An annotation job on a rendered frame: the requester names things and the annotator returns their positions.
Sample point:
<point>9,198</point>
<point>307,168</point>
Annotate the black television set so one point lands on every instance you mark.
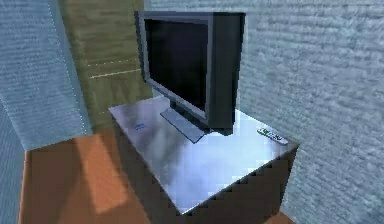
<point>180,60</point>

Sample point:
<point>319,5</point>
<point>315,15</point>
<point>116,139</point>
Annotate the grey metal television stand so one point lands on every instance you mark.
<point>200,166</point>

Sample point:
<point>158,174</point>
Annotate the olive wooden room door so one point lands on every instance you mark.
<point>106,66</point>

